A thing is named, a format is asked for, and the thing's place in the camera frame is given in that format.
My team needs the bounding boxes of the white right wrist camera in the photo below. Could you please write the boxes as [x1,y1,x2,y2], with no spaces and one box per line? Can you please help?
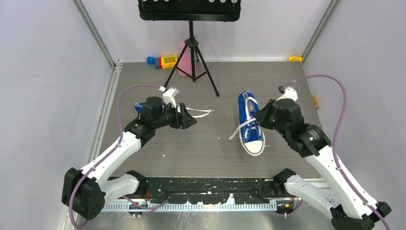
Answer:
[277,86,298,102]

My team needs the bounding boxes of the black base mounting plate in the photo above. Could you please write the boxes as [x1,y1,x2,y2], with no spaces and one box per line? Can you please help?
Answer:
[127,177,296,205]

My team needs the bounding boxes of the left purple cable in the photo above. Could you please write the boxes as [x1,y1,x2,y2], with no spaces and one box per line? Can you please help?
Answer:
[68,83,166,229]

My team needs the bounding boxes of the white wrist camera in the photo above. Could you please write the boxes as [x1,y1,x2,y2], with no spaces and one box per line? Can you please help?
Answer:
[277,86,298,102]
[159,86,180,108]

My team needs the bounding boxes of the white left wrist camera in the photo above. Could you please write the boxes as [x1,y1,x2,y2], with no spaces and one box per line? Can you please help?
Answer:
[159,86,180,108]

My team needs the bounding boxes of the black music stand tripod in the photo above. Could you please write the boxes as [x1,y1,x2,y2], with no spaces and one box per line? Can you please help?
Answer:
[138,0,241,97]

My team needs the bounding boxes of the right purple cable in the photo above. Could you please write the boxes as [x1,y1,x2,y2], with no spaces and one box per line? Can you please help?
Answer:
[283,74,391,230]

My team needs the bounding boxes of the purple cable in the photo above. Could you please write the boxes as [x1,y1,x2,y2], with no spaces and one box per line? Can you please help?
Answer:
[283,74,391,230]
[68,83,166,229]

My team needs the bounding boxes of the blue sneaker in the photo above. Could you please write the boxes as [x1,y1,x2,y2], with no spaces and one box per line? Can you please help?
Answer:
[228,91,266,157]
[134,103,144,114]

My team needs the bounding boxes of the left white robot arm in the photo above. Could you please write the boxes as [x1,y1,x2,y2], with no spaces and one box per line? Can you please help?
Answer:
[61,96,197,220]

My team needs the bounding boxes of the pink foam block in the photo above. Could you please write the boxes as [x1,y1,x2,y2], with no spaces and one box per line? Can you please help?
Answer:
[178,43,192,75]

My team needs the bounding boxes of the small wooden block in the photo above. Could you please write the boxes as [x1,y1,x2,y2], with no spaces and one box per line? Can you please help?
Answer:
[312,95,320,110]

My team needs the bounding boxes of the yellow corner block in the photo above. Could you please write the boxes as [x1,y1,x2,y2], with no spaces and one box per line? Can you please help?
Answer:
[288,56,303,62]

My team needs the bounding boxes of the colourful toy block phone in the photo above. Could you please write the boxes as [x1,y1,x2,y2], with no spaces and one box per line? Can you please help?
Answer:
[146,55,178,69]

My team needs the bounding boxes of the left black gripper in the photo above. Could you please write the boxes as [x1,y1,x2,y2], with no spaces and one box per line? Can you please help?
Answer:
[153,102,196,129]

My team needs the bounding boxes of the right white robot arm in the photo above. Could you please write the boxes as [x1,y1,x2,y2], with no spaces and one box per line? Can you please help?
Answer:
[255,99,392,230]

